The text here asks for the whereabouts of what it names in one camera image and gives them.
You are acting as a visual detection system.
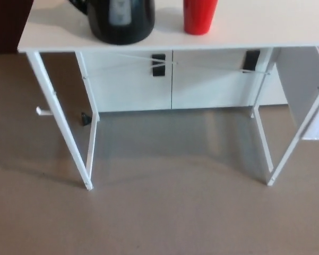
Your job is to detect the red plastic cup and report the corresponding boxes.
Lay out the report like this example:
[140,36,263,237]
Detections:
[183,0,219,35]

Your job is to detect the white metal-frame table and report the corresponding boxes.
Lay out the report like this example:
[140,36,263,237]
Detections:
[17,0,319,192]

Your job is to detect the dark brown wooden panel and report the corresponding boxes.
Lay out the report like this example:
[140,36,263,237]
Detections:
[0,0,34,55]

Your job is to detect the black electric kettle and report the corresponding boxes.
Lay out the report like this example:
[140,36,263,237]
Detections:
[67,0,156,45]

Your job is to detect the white table side hook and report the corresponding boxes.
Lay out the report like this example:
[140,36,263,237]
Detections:
[36,106,54,117]

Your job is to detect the white cabinet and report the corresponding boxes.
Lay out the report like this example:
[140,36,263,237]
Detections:
[79,49,290,114]

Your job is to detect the black cabinet handle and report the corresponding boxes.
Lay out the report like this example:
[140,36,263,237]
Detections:
[151,54,167,80]
[242,50,260,73]

